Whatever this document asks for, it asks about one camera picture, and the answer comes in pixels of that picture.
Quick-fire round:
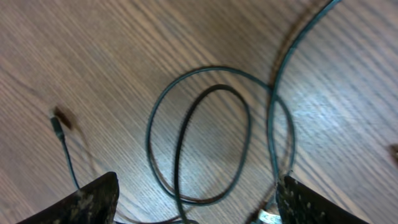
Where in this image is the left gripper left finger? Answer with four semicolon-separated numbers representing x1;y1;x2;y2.
19;172;119;224

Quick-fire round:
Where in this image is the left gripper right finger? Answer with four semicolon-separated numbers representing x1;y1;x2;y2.
276;175;366;224

